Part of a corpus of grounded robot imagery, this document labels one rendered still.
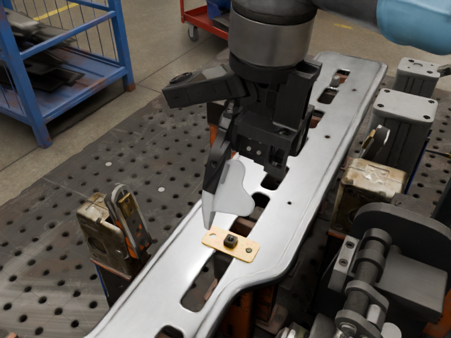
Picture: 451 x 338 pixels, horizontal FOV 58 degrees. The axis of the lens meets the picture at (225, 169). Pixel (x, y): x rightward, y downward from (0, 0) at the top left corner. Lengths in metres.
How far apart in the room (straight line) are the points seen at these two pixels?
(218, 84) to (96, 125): 2.29
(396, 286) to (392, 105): 0.40
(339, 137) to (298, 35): 0.50
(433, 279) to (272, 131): 0.21
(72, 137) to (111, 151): 1.34
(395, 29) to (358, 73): 0.78
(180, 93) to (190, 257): 0.25
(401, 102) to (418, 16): 0.49
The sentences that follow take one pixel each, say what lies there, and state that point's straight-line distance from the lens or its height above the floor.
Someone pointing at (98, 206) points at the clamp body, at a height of 1.04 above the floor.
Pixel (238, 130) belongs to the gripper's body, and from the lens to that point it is 0.42.
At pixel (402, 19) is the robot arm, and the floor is 1.39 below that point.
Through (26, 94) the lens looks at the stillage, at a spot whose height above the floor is 0.36.
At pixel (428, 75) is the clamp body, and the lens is 0.99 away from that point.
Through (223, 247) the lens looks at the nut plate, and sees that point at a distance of 0.61.
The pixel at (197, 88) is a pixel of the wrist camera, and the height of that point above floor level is 1.27.
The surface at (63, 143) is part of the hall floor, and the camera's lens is 2.60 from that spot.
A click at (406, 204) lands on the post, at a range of 0.59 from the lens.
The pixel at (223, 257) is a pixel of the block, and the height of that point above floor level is 0.99.
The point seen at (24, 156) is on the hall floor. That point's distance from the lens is 2.59.
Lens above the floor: 1.49
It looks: 42 degrees down
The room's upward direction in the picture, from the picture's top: straight up
